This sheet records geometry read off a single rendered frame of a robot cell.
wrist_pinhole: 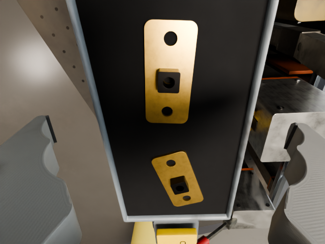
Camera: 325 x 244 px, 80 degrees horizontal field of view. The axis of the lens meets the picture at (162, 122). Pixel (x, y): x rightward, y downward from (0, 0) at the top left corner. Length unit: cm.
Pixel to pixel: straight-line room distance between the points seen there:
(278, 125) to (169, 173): 15
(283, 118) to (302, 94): 7
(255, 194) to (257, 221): 6
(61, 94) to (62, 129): 32
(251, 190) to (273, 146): 24
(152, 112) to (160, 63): 4
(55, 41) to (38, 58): 89
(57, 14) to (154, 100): 55
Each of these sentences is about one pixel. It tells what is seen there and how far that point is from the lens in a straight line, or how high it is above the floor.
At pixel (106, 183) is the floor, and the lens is 210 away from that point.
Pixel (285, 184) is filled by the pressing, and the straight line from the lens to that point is 56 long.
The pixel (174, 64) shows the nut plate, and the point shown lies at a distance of 16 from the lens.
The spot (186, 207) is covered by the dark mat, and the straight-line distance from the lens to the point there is 27.
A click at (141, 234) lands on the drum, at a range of 206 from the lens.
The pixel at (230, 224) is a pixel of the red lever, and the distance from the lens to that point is 49.
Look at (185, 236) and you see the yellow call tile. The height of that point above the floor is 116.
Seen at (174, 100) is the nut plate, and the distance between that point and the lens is 17.
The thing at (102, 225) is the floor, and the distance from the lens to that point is 270.
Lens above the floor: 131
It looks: 58 degrees down
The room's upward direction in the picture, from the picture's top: 179 degrees counter-clockwise
